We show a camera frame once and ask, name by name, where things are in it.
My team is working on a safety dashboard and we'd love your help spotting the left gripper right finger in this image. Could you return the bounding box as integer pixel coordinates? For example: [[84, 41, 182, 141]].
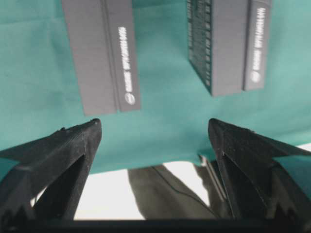
[[208, 118, 311, 226]]

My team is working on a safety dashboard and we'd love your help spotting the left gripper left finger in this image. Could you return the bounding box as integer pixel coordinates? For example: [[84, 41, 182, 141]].
[[0, 118, 102, 226]]

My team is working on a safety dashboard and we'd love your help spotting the black box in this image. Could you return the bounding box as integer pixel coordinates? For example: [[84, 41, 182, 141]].
[[62, 0, 141, 116], [186, 0, 273, 97]]

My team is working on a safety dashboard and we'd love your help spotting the green table cloth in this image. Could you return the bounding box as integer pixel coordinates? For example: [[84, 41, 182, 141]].
[[0, 0, 311, 182]]

